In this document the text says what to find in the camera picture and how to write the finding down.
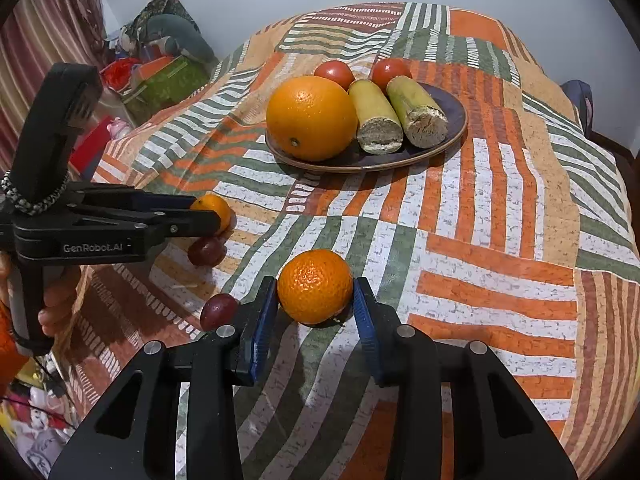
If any bumpy mandarin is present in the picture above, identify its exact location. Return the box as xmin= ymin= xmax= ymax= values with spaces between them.
xmin=278 ymin=249 xmax=354 ymax=325

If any large orange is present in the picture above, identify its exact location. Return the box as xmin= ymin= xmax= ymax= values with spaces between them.
xmin=266 ymin=76 xmax=359 ymax=162

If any yellow sugarcane piece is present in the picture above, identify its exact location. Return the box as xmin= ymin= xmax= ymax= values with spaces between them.
xmin=347 ymin=79 xmax=404 ymax=155

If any green sugarcane piece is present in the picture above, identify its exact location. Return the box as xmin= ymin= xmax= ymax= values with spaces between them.
xmin=386 ymin=76 xmax=448 ymax=150

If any large red tomato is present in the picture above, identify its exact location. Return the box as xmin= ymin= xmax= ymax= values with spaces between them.
xmin=314 ymin=60 xmax=355 ymax=91

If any person's left hand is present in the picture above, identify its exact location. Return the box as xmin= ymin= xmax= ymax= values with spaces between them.
xmin=0 ymin=252 xmax=81 ymax=336

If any dark red grape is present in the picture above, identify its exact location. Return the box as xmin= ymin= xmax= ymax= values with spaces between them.
xmin=186 ymin=236 xmax=227 ymax=268
xmin=200 ymin=294 xmax=239 ymax=332

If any red and black box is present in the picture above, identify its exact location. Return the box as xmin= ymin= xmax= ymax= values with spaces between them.
xmin=70 ymin=116 xmax=114 ymax=181

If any small mandarin by cane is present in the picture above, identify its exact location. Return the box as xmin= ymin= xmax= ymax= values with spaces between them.
xmin=190 ymin=193 xmax=233 ymax=234

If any purple ceramic plate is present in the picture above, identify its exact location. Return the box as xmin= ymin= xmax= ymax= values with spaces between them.
xmin=266 ymin=76 xmax=468 ymax=174

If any patchwork striped bedspread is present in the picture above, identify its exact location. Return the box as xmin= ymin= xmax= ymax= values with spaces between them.
xmin=56 ymin=2 xmax=639 ymax=479

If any striped red curtain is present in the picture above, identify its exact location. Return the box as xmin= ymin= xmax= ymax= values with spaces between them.
xmin=1 ymin=0 xmax=107 ymax=170

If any dark green plush toy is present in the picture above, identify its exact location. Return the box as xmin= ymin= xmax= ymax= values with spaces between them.
xmin=138 ymin=14 xmax=218 ymax=65

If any camouflage pillow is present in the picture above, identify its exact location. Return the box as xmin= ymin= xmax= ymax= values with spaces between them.
xmin=122 ymin=0 xmax=200 ymax=38

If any blue backpack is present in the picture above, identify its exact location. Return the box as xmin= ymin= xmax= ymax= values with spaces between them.
xmin=561 ymin=79 xmax=593 ymax=139

